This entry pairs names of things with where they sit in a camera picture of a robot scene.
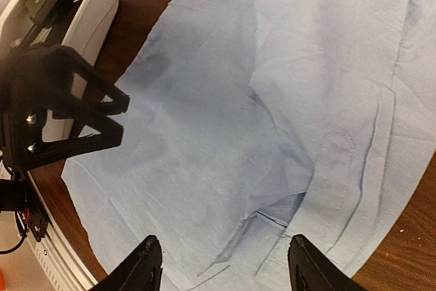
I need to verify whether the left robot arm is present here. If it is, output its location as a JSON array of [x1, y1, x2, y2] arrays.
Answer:
[[1, 0, 129, 171]]

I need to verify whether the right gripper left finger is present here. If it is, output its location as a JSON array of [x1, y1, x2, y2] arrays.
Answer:
[[91, 235, 163, 291]]

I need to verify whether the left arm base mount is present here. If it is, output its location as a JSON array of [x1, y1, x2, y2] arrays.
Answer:
[[1, 170, 50, 255]]

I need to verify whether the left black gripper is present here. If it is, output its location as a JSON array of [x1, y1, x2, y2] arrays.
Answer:
[[1, 44, 130, 171]]

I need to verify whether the white plastic bin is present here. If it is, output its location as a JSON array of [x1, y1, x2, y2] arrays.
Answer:
[[0, 0, 120, 142]]

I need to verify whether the light blue long sleeve shirt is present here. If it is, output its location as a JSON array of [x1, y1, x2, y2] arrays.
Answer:
[[62, 0, 435, 290]]

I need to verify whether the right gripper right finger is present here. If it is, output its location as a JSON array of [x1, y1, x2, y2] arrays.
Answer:
[[287, 234, 365, 291]]

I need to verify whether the aluminium front rail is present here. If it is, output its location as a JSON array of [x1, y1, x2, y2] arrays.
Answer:
[[27, 173, 98, 290]]

